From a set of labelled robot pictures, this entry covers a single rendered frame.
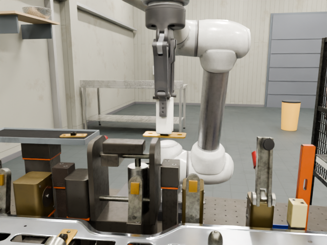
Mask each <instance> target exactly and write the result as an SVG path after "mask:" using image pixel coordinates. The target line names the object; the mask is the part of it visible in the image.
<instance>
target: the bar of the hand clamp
mask: <svg viewBox="0 0 327 245"><path fill-rule="evenodd" d="M273 148H274V141H273V138H272V137H257V141H256V172H255V193H256V206H257V207H259V204H260V189H267V191H266V196H267V197H268V200H266V202H267V203H268V207H271V203H272V175H273Z"/></svg>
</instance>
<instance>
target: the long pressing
mask: <svg viewBox="0 0 327 245"><path fill-rule="evenodd" d="M25 226H26V227H25ZM63 229H76V230H77V231H78V232H77V233H76V235H75V236H74V237H73V239H80V240H94V241H108V242H115V245H128V244H130V243H135V244H148V245H208V236H209V234H210V232H211V231H213V230H217V231H219V232H220V233H221V234H222V237H223V245H327V232H326V231H310V230H294V229H279V228H263V227H240V226H225V225H209V224H193V223H181V224H177V225H175V226H173V227H170V228H168V229H166V230H164V231H162V232H159V233H156V234H151V235H145V234H130V233H116V232H102V231H97V230H95V229H94V228H93V227H92V226H91V225H90V224H89V223H88V222H87V221H86V220H83V219H77V218H62V217H47V216H31V215H16V214H0V234H10V236H9V237H8V238H6V239H5V240H3V241H0V245H44V244H33V243H19V242H12V240H13V239H14V238H15V237H16V236H18V235H26V236H39V237H53V236H55V237H57V236H58V234H59V233H60V232H61V231H62V230H63ZM73 239H72V240H73ZM308 241H311V242H312V243H309V242H308Z"/></svg>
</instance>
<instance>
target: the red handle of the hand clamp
mask: <svg viewBox="0 0 327 245"><path fill-rule="evenodd" d="M252 160H253V166H254V169H255V172H256V151H253V152H252ZM266 200H268V197H267V196H266V191H265V189H260V201H261V202H266Z"/></svg>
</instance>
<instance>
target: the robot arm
mask: <svg viewBox="0 0 327 245"><path fill-rule="evenodd" d="M122 1H124V2H126V3H128V4H130V5H132V6H134V7H136V8H138V9H140V10H142V11H144V12H145V26H146V27H147V28H148V29H150V30H156V39H153V42H152V48H153V59H154V87H155V92H154V95H155V96H153V99H156V133H157V134H172V131H173V105H174V98H176V97H177V95H176V94H174V91H175V90H174V76H175V60H176V56H180V55H181V56H190V57H199V58H200V64H201V66H202V68H203V77H202V90H201V103H200V122H199V134H198V141H197V142H196V143H195V144H194V145H193V147H192V150H191V151H185V150H183V149H182V146H181V145H180V144H179V143H177V142H175V141H173V140H163V141H161V164H162V162H163V159H180V181H179V191H178V203H179V204H181V200H182V192H181V191H182V185H181V184H182V183H183V179H184V178H187V177H188V175H189V174H197V175H198V176H199V177H200V179H203V182H204V184H205V185H215V184H220V183H223V182H226V181H228V180H229V179H230V178H231V177H232V175H233V171H234V163H233V160H232V158H231V157H230V155H229V154H227V153H225V149H224V147H223V146H222V145H221V144H220V138H221V130H222V122H223V115H224V107H225V102H226V94H227V86H228V79H229V71H230V70H231V69H232V68H233V67H234V65H235V62H236V61H237V59H240V58H243V57H244V56H245V55H246V54H247V53H248V51H249V50H250V46H251V33H250V30H249V29H248V28H247V27H245V26H243V25H242V24H240V23H237V22H234V21H230V20H221V19H205V20H186V9H185V8H184V6H187V5H188V4H189V2H190V0H122ZM173 97H174V98H173Z"/></svg>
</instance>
